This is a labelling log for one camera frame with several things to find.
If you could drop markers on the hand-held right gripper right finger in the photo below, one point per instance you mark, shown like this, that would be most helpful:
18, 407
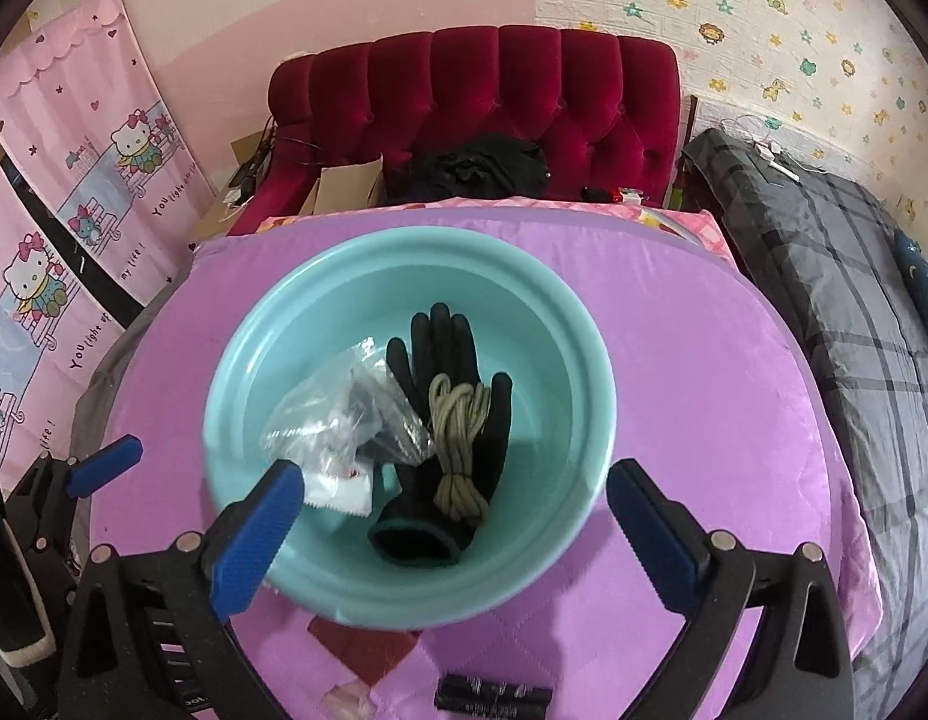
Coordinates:
655, 540

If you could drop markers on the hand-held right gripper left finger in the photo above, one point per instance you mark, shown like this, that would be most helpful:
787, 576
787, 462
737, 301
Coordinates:
258, 532

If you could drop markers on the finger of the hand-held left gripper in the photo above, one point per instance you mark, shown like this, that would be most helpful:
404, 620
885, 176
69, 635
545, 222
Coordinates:
104, 465

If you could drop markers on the white snack packet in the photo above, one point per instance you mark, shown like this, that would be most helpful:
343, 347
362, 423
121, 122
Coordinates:
344, 495

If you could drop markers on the clear plastic bag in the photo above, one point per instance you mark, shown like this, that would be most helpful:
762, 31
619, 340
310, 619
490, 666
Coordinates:
314, 420

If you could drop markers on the teal plastic basin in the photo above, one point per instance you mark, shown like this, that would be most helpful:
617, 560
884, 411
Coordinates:
554, 390

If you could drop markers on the black work glove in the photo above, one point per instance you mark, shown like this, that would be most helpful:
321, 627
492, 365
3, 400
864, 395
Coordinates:
434, 345

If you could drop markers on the grey blanket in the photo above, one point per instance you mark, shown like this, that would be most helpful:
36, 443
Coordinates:
111, 360

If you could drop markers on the brown folded cloth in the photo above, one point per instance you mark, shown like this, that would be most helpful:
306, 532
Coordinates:
359, 649

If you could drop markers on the pink cartoon curtain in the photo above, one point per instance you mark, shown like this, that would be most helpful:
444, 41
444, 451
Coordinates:
29, 300
96, 127

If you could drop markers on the small translucent beige piece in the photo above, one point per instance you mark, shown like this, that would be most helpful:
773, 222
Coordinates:
351, 705

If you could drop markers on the black tube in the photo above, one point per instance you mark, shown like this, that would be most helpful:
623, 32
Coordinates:
494, 694

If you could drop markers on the flat cardboard sheet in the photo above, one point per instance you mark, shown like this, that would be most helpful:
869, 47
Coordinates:
209, 225

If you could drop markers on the pink floral sheet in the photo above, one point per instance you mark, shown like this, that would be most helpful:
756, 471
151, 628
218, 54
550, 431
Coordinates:
681, 225

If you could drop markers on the grey plaid duvet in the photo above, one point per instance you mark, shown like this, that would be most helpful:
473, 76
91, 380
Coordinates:
832, 277

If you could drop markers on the small black red device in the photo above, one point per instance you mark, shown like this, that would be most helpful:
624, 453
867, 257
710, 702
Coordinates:
599, 193

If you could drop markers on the cardboard box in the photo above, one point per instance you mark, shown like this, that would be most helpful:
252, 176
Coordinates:
348, 184

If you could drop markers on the navy star-print blanket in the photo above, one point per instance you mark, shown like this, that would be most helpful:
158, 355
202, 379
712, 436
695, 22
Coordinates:
922, 270

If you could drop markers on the black garment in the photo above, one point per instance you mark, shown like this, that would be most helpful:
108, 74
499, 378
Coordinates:
479, 165

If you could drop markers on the brown wooden board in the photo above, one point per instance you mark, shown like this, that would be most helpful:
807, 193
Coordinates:
689, 120

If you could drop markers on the red tufted velvet sofa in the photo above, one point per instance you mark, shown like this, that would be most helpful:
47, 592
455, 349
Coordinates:
509, 90

